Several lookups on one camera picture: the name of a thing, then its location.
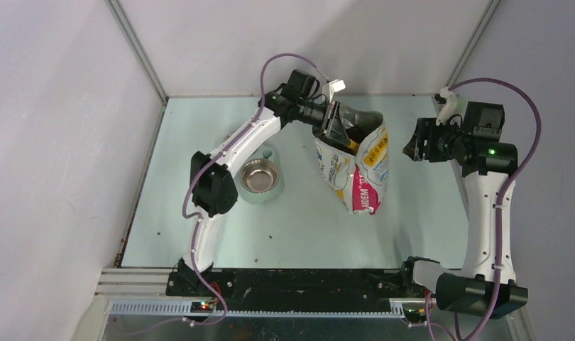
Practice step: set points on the pet food bag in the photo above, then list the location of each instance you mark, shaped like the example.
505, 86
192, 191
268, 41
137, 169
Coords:
360, 181

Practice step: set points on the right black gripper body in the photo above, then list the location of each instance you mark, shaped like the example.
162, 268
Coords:
440, 139

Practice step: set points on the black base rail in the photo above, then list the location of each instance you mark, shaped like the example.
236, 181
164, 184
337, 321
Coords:
296, 290

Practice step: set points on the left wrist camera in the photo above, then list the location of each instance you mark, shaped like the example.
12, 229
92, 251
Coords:
330, 88

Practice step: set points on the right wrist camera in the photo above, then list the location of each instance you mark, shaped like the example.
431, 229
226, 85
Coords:
449, 104

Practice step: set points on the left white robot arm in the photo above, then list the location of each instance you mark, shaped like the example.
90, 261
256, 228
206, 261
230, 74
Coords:
213, 191

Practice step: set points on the mint double bowl stand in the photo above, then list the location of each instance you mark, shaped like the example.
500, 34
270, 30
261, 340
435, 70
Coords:
267, 151

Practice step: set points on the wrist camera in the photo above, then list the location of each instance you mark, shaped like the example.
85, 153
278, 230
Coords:
330, 88
449, 104

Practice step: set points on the near steel bowl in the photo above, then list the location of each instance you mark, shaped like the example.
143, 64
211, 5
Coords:
259, 175

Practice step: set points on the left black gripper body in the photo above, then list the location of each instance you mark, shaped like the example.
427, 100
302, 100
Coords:
329, 117

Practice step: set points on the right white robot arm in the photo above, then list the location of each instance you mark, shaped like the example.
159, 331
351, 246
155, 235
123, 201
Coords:
486, 283

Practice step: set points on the yellow plastic scoop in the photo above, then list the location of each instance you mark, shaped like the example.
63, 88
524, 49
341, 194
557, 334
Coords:
353, 147

